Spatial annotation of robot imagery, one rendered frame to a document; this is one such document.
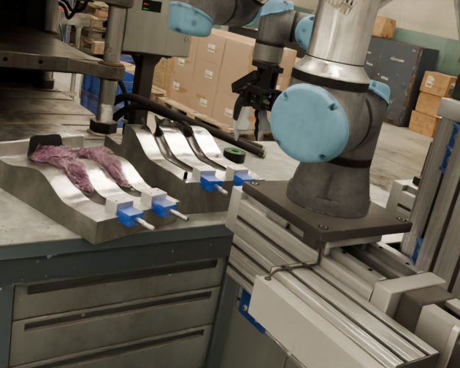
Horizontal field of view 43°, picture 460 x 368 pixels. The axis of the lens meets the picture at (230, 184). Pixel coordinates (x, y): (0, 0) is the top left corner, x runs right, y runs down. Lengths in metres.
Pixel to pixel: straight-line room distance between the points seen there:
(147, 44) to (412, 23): 7.12
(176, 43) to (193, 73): 3.63
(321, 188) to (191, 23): 0.35
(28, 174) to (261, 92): 0.59
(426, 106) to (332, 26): 7.56
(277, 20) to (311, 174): 0.55
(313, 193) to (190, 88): 5.06
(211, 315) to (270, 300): 0.82
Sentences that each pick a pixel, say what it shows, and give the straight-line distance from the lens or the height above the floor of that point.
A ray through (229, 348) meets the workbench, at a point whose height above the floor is 0.34.
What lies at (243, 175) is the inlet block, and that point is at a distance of 1.55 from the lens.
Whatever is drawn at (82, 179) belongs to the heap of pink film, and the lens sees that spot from 1.39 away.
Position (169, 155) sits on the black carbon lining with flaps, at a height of 0.89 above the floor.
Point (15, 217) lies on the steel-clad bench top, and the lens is 1.38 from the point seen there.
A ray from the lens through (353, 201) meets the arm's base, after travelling 1.00.
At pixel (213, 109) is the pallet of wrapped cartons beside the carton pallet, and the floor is 0.23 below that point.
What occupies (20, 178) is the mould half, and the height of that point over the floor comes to 0.85.
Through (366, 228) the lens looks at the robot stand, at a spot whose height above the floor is 1.04.
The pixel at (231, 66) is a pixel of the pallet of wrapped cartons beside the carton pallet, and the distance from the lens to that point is 5.55.
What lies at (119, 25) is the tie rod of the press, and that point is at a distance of 2.09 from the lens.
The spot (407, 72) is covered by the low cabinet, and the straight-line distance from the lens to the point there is 8.44.
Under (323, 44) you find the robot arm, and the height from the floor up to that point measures 1.31.
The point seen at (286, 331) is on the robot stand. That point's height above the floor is 0.91.
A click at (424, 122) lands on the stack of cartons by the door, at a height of 0.17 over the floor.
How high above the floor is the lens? 1.36
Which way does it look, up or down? 18 degrees down
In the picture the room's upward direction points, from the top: 11 degrees clockwise
